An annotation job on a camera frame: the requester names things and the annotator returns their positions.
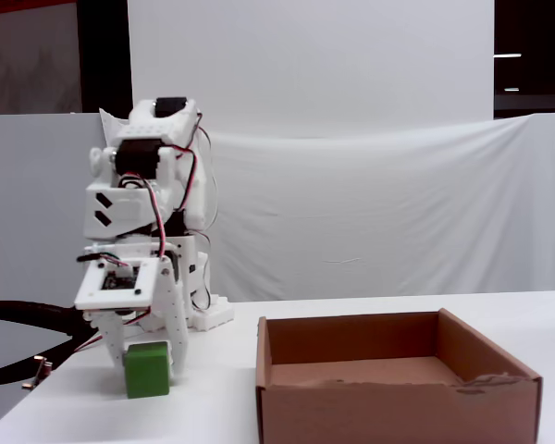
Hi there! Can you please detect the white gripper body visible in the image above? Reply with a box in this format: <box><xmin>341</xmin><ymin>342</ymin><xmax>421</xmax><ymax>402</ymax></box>
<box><xmin>91</xmin><ymin>232</ymin><xmax>168</xmax><ymax>264</ymax></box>

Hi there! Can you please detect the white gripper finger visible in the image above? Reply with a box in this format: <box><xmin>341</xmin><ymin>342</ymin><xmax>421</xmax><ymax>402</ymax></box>
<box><xmin>153</xmin><ymin>256</ymin><xmax>190</xmax><ymax>376</ymax></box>
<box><xmin>84</xmin><ymin>310</ymin><xmax>128</xmax><ymax>372</ymax></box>

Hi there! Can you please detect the green cube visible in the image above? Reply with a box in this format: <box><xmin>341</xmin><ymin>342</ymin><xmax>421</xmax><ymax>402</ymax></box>
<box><xmin>123</xmin><ymin>339</ymin><xmax>174</xmax><ymax>401</ymax></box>

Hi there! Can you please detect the brown cardboard box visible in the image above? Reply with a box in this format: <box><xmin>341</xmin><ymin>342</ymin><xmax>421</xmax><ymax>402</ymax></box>
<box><xmin>254</xmin><ymin>307</ymin><xmax>545</xmax><ymax>444</ymax></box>

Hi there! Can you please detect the black clamp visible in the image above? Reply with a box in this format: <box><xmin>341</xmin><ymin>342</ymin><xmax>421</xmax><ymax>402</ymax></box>
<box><xmin>0</xmin><ymin>299</ymin><xmax>104</xmax><ymax>389</ymax></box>

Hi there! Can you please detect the grey partition panel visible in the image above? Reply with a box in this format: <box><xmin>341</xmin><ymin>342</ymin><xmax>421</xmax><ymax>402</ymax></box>
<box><xmin>0</xmin><ymin>113</ymin><xmax>119</xmax><ymax>310</ymax></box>

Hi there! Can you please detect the white backdrop cloth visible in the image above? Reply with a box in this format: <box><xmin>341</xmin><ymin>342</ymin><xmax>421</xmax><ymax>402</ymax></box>
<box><xmin>99</xmin><ymin>106</ymin><xmax>555</xmax><ymax>304</ymax></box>

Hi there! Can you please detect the beige framed panel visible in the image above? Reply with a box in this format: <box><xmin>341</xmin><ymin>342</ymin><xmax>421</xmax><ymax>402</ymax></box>
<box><xmin>0</xmin><ymin>4</ymin><xmax>83</xmax><ymax>116</ymax></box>

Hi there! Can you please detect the white backdrop board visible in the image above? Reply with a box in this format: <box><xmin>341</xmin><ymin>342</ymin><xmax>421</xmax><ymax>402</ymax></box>
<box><xmin>127</xmin><ymin>0</ymin><xmax>496</xmax><ymax>140</ymax></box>

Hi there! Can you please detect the red white base cable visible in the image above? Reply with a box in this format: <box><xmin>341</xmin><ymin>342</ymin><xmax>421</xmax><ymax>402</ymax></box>
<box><xmin>72</xmin><ymin>313</ymin><xmax>150</xmax><ymax>355</ymax></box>

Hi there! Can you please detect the red black servo cable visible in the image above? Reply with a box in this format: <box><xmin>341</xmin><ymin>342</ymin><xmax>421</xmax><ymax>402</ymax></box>
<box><xmin>118</xmin><ymin>171</ymin><xmax>169</xmax><ymax>261</ymax></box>

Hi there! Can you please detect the black camera cable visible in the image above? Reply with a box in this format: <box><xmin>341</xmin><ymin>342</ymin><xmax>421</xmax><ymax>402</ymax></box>
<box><xmin>75</xmin><ymin>248</ymin><xmax>131</xmax><ymax>268</ymax></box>

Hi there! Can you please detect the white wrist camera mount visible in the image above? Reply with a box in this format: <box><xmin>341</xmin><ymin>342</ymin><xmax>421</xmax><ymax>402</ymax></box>
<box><xmin>73</xmin><ymin>257</ymin><xmax>163</xmax><ymax>313</ymax></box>

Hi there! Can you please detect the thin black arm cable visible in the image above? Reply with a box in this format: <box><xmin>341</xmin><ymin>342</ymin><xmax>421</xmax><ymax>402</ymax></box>
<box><xmin>191</xmin><ymin>110</ymin><xmax>219</xmax><ymax>312</ymax></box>

